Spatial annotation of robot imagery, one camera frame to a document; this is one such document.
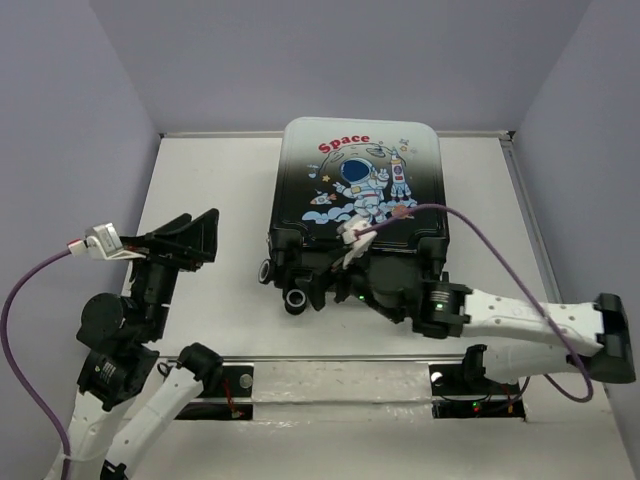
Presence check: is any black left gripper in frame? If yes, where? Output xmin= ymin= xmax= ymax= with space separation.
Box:
xmin=125 ymin=205 xmax=224 ymax=335

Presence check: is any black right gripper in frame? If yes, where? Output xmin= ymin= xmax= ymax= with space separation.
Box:
xmin=296 ymin=242 xmax=403 ymax=323

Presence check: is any black space-print kids suitcase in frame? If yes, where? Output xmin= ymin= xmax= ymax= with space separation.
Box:
xmin=258 ymin=117 xmax=450 ymax=303

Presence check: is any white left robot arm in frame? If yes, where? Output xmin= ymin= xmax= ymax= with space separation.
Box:
xmin=47 ymin=208 xmax=223 ymax=479

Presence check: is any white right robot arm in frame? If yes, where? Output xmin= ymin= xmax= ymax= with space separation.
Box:
xmin=283 ymin=257 xmax=636 ymax=392

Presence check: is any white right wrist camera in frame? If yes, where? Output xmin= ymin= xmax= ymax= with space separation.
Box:
xmin=337 ymin=215 xmax=377 ymax=269

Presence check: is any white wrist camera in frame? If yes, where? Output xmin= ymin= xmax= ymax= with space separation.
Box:
xmin=67 ymin=223 xmax=143 ymax=261
xmin=337 ymin=215 xmax=377 ymax=269

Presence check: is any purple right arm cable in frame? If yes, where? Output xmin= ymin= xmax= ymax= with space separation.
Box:
xmin=367 ymin=202 xmax=595 ymax=404

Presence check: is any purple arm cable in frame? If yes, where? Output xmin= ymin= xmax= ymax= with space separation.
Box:
xmin=367 ymin=202 xmax=595 ymax=404
xmin=0 ymin=247 xmax=84 ymax=480

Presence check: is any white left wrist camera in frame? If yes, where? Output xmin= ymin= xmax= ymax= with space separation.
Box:
xmin=67 ymin=223 xmax=143 ymax=261

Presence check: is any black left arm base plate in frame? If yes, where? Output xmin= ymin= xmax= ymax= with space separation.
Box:
xmin=176 ymin=363 xmax=254 ymax=421

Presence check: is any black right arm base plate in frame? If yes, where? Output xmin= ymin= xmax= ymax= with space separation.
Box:
xmin=429 ymin=344 xmax=528 ymax=420

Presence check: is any aluminium table edge rail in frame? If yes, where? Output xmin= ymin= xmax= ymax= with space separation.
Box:
xmin=500 ymin=131 xmax=562 ymax=303

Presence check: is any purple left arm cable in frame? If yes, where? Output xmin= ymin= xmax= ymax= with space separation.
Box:
xmin=0 ymin=247 xmax=84 ymax=480

